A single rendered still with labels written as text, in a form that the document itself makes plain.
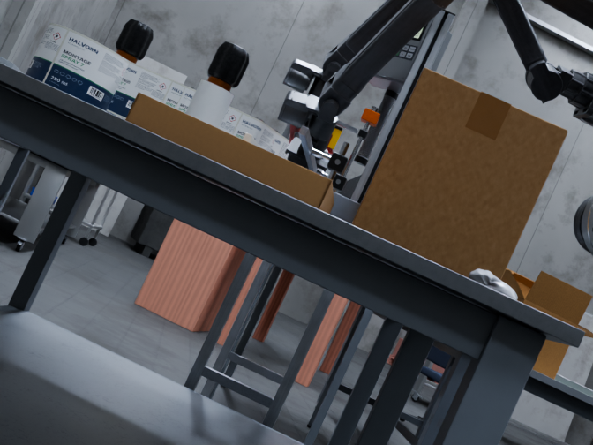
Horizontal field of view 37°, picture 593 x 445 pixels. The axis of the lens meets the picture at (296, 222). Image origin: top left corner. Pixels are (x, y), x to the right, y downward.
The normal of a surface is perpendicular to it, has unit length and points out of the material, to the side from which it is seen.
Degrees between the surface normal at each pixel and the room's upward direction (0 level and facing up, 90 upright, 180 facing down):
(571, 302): 98
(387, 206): 90
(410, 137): 90
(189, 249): 90
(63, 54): 90
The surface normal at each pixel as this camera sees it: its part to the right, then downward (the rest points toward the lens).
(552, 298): 0.12, 0.20
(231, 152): -0.05, -0.07
